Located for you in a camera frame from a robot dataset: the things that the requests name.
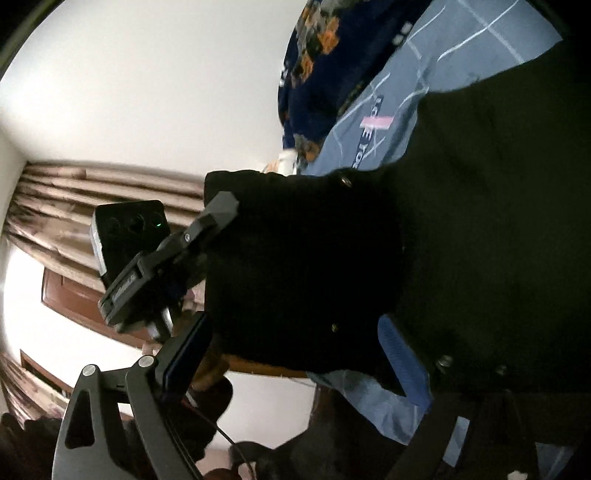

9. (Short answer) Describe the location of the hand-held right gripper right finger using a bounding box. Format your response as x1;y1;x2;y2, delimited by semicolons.
378;315;543;480

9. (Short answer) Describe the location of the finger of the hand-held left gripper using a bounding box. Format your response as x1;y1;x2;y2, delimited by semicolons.
159;191;240;278

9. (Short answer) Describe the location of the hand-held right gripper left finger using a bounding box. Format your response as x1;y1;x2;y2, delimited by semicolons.
52;311;213;480

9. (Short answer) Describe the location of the black button-up shirt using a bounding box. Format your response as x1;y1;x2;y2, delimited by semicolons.
203;41;591;402

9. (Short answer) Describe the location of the beige pleated curtain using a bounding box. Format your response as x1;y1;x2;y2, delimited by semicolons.
0;159;208;421

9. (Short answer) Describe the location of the white floral pillow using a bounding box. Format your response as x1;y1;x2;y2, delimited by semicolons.
263;150;301;176

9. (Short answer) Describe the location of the person's dark clothing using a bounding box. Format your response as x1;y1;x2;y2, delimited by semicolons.
0;376;416;480

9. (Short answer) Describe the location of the navy dog-print pillow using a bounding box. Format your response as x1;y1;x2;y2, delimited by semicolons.
277;0;432;162

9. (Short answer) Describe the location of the blue checked bed sheet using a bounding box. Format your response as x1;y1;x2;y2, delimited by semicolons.
302;0;573;472

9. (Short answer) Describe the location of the brown wooden bed frame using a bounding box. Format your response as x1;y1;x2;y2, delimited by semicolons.
194;353;315;380

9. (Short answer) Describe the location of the thin black cable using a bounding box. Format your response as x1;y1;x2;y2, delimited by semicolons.
182;397;257;480

